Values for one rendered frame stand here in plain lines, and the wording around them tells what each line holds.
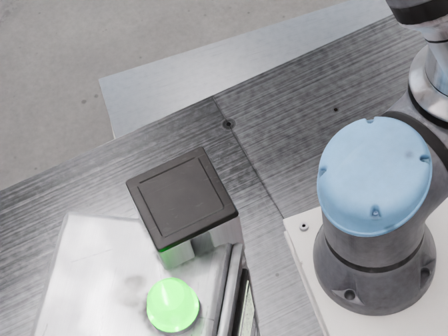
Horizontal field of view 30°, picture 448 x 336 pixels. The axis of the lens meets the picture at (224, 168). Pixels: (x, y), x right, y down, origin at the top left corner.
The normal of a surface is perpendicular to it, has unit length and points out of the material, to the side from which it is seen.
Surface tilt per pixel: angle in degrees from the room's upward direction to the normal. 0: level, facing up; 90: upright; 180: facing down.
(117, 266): 0
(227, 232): 90
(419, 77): 46
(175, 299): 14
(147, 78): 0
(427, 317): 4
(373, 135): 9
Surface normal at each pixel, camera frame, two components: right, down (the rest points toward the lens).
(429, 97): -0.67, 0.04
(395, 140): -0.25, -0.44
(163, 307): -0.16, -0.27
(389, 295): 0.08, 0.63
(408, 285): 0.44, 0.48
